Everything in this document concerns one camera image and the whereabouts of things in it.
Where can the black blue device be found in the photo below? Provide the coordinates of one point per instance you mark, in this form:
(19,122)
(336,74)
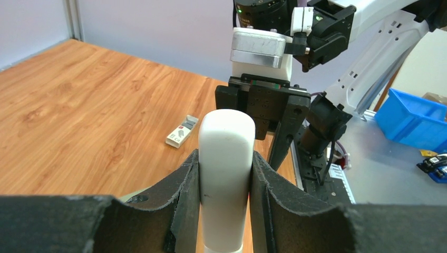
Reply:
(435,167)

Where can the grey staple box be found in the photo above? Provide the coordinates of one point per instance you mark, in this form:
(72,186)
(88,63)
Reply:
(178,136)

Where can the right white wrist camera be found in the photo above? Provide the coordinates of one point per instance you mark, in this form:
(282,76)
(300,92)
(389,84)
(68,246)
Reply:
(260,53)

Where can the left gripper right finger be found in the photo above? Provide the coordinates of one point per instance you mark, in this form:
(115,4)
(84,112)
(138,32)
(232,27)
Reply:
(286,219)

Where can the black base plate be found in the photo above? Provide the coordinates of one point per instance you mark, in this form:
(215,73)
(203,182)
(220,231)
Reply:
(313,177)

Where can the grey slotted cable duct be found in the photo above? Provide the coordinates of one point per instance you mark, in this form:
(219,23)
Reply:
(336,172)

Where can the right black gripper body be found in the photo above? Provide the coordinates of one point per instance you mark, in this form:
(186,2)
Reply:
(264,99)

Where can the blue plastic bin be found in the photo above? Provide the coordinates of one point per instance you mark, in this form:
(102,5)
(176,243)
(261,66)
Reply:
(414,121)

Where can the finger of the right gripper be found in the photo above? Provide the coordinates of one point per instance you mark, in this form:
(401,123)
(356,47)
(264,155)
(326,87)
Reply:
(227,97)
(293,115)

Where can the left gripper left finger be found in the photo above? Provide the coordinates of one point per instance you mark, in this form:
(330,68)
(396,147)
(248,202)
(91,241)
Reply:
(165,215)

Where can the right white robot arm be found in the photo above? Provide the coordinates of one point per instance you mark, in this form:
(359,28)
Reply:
(322,30)

